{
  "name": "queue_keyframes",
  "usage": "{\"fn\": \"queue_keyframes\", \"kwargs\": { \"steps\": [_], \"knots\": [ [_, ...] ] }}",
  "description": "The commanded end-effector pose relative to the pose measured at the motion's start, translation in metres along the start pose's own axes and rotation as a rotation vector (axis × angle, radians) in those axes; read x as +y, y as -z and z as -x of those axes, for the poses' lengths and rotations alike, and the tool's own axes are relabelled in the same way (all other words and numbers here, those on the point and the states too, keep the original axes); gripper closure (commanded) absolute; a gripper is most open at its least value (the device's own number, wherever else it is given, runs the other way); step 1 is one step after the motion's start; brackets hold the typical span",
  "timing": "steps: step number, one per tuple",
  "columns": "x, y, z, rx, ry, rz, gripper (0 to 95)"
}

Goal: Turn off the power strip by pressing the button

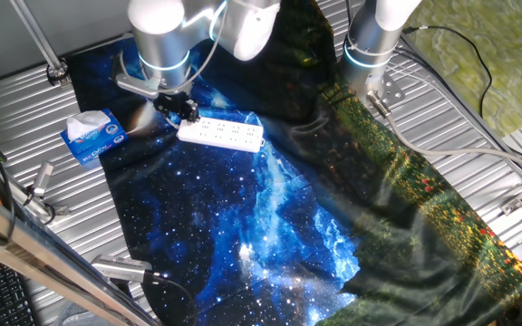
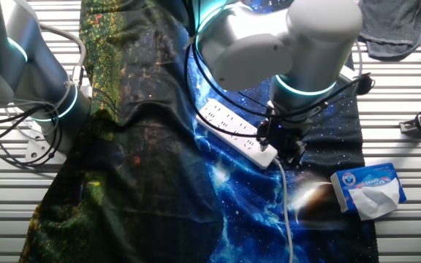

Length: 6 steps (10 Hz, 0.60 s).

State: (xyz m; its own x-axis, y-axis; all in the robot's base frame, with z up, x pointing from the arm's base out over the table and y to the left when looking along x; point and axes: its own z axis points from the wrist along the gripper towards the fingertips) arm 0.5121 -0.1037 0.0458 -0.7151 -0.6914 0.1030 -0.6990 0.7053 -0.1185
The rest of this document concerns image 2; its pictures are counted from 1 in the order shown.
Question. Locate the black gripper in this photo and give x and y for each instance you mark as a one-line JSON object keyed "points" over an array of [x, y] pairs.
{"points": [[283, 131]]}

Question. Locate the white power strip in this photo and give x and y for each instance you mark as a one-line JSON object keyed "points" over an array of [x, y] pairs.
{"points": [[221, 117]]}

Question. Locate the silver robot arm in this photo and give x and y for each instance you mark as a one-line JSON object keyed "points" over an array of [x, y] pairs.
{"points": [[305, 44]]}

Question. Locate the blue tissue pack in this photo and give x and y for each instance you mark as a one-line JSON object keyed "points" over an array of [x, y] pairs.
{"points": [[371, 173]]}

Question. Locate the galaxy and meadow print cloth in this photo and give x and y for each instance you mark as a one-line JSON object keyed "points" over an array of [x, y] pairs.
{"points": [[159, 182]]}

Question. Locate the grey towel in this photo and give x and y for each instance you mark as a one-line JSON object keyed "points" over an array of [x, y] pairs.
{"points": [[400, 25]]}

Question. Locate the wrist mounted camera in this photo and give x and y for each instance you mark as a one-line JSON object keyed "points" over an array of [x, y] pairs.
{"points": [[364, 84]]}

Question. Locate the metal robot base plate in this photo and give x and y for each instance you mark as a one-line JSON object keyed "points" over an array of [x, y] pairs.
{"points": [[37, 149]]}

